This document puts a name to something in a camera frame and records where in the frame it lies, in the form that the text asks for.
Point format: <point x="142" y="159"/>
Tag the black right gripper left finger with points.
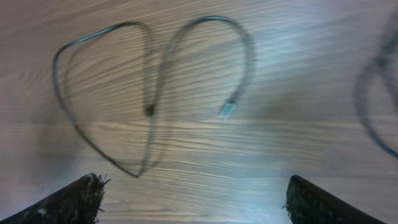
<point x="77" y="203"/>

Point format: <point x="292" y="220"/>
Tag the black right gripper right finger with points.
<point x="307" y="203"/>

